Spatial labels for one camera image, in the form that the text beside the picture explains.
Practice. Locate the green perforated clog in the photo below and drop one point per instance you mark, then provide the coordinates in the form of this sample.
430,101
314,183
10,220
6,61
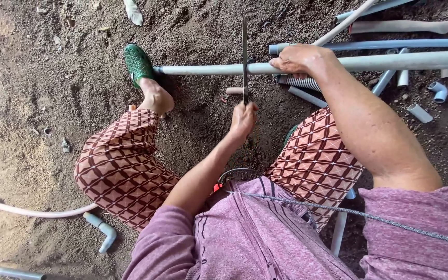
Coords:
290,134
138,62

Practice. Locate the person's right fingers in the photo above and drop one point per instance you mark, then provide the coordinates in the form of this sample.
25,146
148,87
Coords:
282,64

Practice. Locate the short white pipe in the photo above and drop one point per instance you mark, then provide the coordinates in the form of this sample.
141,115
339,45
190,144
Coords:
403,79

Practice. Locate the blue bent pipe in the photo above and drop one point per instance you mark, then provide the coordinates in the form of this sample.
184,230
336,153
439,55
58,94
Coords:
105,229

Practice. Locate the person's bare foot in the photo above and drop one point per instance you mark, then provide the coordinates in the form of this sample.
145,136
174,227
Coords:
156,97

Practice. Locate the dry pale leaf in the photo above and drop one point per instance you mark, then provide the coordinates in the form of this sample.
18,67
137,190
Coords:
133,12

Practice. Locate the white pipe offcut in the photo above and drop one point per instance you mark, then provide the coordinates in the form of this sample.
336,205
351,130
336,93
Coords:
419,113

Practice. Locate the white stool leg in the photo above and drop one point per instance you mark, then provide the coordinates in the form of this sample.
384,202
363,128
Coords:
340,229

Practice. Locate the person's right hand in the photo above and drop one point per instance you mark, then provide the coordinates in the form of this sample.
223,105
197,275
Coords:
303,58

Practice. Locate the beige flared-end pipe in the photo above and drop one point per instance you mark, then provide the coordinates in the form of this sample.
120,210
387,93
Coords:
395,27

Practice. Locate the dark hacksaw blade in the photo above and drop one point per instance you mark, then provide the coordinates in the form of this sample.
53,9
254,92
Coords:
245,58

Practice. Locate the grey pipe with coupling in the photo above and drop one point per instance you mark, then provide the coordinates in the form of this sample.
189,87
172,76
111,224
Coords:
10,271

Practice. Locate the short beige pipe piece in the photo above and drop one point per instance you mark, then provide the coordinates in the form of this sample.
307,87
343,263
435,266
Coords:
233,91

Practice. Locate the grey-blue pipe with socket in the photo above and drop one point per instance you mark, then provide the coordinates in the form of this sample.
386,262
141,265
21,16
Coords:
368,9

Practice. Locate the person's left hand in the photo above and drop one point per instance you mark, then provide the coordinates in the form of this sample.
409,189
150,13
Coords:
242,121

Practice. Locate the long blue plastic pipe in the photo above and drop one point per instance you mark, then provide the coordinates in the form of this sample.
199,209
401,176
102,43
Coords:
395,44

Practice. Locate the long grey plastic pipe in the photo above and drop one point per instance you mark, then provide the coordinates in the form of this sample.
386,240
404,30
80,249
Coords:
383,62

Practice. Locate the small grey stone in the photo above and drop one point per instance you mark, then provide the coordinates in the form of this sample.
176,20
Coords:
65,146

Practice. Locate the slim blue pipe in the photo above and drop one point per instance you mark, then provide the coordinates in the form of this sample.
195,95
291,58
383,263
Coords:
383,79

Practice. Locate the person's left fingers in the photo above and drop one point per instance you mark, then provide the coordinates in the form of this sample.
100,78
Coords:
247,113

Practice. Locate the brown patterned trousers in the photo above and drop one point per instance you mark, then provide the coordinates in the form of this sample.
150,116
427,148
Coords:
119,167

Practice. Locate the small white pipe stub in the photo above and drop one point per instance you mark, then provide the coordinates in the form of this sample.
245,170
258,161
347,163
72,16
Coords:
445,73

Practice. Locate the thin white plastic pipe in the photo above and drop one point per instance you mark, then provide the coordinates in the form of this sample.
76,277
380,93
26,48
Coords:
344,23

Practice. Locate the short grey-blue pipe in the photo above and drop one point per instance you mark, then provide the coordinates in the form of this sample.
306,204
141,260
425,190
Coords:
307,97

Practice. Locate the purple zip jacket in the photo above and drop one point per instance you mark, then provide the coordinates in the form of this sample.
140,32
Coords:
243,241

